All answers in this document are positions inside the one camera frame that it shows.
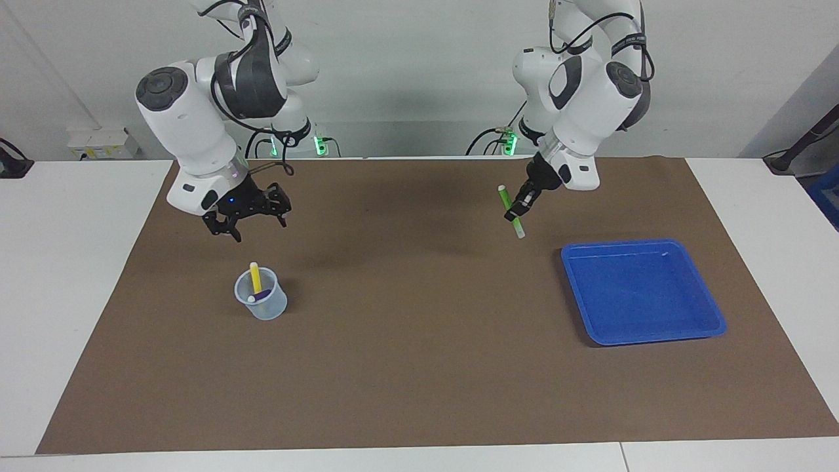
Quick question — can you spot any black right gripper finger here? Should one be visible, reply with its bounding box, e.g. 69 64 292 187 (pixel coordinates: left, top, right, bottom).
201 210 243 244
263 183 292 229

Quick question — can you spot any green pen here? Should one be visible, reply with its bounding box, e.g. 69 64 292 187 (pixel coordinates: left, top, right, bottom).
497 184 527 240

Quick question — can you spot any blue plastic tray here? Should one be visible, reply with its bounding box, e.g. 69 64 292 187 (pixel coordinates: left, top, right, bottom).
560 239 727 346

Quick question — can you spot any translucent plastic cup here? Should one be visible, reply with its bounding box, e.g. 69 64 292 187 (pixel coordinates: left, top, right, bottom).
234 265 288 321

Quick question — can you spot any white power strip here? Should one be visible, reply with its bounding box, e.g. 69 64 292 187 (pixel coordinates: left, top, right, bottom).
66 128 142 161

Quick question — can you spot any brown table mat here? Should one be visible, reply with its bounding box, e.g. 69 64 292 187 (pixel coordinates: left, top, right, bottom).
36 157 839 454

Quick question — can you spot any black clamp base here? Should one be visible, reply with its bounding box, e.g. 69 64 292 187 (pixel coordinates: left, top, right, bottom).
0 138 35 179

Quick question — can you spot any black stand pole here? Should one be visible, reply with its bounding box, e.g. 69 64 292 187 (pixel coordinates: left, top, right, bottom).
764 105 839 176

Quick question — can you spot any blue box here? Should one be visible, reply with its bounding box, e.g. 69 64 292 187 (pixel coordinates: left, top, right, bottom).
806 164 839 231

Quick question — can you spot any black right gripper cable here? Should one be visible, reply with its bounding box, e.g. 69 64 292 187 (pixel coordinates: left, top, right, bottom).
197 0 296 178

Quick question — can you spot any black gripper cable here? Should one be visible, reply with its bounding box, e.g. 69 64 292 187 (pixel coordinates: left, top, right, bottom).
197 0 296 178
549 0 657 83

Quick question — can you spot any black base cable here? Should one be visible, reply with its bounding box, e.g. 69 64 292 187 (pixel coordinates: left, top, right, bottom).
244 127 276 159
465 97 528 157

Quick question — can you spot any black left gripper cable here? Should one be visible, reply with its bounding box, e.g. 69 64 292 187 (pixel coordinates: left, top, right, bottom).
549 0 657 83

